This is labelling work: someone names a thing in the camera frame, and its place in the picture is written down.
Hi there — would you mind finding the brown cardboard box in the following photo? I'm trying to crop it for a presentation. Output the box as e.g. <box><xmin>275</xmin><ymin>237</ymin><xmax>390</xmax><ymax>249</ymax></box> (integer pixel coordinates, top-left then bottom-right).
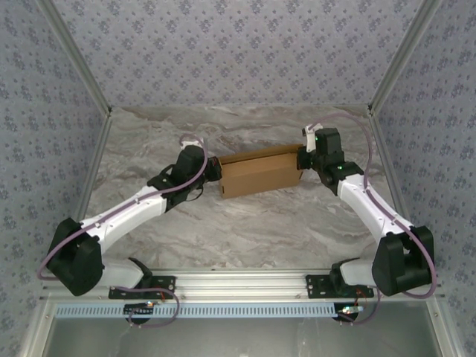
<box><xmin>217</xmin><ymin>144</ymin><xmax>303</xmax><ymax>200</ymax></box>

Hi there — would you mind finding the small controller board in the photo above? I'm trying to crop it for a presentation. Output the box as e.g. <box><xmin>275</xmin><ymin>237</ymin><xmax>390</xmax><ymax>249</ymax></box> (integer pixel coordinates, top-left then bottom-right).
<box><xmin>336</xmin><ymin>303</ymin><xmax>364</xmax><ymax>321</ymax></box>

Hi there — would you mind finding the steel bottom panel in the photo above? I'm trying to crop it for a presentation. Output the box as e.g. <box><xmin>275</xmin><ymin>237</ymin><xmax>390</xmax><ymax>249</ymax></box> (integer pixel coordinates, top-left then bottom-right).
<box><xmin>40</xmin><ymin>315</ymin><xmax>447</xmax><ymax>357</ymax></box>

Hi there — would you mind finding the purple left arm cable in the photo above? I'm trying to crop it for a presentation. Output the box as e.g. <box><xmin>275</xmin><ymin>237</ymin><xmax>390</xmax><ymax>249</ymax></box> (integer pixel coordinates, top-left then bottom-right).
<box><xmin>36</xmin><ymin>134</ymin><xmax>209</xmax><ymax>330</ymax></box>

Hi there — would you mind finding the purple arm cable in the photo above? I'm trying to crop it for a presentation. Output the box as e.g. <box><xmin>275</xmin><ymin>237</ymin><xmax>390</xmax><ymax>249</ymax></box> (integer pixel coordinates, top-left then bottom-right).
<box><xmin>307</xmin><ymin>113</ymin><xmax>438</xmax><ymax>327</ymax></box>
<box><xmin>36</xmin><ymin>134</ymin><xmax>209</xmax><ymax>330</ymax></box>

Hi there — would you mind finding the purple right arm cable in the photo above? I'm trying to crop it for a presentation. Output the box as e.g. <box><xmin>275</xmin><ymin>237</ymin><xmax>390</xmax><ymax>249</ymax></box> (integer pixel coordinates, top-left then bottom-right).
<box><xmin>307</xmin><ymin>113</ymin><xmax>438</xmax><ymax>327</ymax></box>

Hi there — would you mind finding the aluminium side rail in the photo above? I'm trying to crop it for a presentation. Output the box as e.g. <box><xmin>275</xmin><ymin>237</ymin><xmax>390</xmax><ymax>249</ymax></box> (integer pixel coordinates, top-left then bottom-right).
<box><xmin>57</xmin><ymin>111</ymin><xmax>115</xmax><ymax>274</ymax></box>
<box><xmin>367</xmin><ymin>111</ymin><xmax>425</xmax><ymax>271</ymax></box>

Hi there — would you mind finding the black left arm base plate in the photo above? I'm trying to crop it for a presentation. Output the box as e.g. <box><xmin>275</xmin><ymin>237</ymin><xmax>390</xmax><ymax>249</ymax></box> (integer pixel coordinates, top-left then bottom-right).
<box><xmin>107</xmin><ymin>274</ymin><xmax>177</xmax><ymax>300</ymax></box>

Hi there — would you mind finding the aluminium frame post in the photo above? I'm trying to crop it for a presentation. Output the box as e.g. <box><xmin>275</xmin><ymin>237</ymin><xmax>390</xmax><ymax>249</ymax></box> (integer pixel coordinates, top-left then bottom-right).
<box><xmin>36</xmin><ymin>0</ymin><xmax>114</xmax><ymax>118</ymax></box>
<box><xmin>367</xmin><ymin>0</ymin><xmax>444</xmax><ymax>118</ymax></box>

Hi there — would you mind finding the aluminium mounting rail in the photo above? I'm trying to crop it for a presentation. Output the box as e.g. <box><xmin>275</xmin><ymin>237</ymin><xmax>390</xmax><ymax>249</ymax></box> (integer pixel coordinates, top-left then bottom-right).
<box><xmin>39</xmin><ymin>270</ymin><xmax>446</xmax><ymax>301</ymax></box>

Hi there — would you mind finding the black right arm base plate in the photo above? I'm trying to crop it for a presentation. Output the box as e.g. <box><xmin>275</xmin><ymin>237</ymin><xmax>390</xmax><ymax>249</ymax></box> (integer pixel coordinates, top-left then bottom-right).
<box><xmin>305</xmin><ymin>274</ymin><xmax>375</xmax><ymax>300</ymax></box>

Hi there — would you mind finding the blue-grey slotted cable duct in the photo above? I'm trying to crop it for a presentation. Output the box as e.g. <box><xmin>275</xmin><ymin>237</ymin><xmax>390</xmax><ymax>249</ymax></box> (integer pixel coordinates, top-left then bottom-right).
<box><xmin>54</xmin><ymin>303</ymin><xmax>361</xmax><ymax>320</ymax></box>

